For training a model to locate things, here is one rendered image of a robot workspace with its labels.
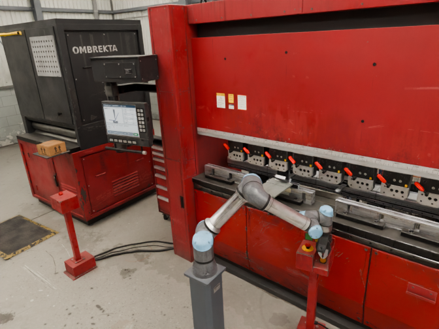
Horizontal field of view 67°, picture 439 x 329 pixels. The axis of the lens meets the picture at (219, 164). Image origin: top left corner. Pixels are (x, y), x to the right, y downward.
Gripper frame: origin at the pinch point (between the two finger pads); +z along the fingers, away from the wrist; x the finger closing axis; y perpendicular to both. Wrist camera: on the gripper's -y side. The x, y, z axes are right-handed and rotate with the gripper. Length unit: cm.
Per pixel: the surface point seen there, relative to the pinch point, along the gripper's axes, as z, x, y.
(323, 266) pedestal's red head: 3.4, -1.2, -3.6
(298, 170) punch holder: -35, 29, 44
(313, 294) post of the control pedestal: 29.2, 3.4, -3.1
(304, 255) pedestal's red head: -3.3, 9.6, -5.8
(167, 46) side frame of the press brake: -122, 136, 51
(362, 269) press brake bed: 16.7, -22.3, 19.1
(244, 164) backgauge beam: -14, 91, 83
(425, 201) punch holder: -36, -49, 29
